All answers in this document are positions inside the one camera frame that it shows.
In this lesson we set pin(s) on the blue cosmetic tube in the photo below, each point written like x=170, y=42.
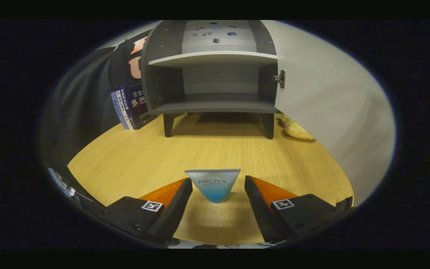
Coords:
x=215, y=190

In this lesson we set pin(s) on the white cabinet door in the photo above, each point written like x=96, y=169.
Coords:
x=330, y=112

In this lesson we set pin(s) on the dark blue book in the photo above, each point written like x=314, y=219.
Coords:
x=140, y=104

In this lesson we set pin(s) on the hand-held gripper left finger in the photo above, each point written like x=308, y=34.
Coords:
x=172, y=213

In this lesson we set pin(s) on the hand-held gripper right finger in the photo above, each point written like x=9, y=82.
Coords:
x=265, y=213

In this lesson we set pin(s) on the person's striped clothing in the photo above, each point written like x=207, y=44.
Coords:
x=60, y=183

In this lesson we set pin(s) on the yellow plush toy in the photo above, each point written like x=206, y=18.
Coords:
x=297, y=130

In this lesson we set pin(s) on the black backdrop cloth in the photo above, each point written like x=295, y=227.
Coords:
x=84, y=93

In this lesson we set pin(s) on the grey cabinet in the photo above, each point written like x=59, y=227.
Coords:
x=215, y=106

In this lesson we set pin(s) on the pale blue book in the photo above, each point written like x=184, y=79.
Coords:
x=118, y=108

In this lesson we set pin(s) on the metal door hinge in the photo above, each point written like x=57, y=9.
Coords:
x=281, y=78

